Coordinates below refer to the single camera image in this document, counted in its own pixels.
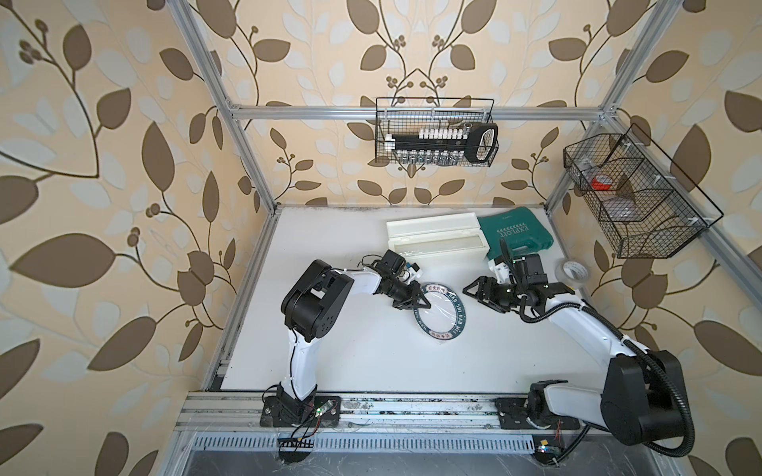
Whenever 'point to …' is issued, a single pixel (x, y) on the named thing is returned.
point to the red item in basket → (601, 182)
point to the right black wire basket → (651, 208)
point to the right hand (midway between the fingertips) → (471, 295)
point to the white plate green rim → (445, 319)
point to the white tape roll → (572, 272)
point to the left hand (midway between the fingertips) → (425, 301)
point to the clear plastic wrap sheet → (445, 319)
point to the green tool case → (522, 230)
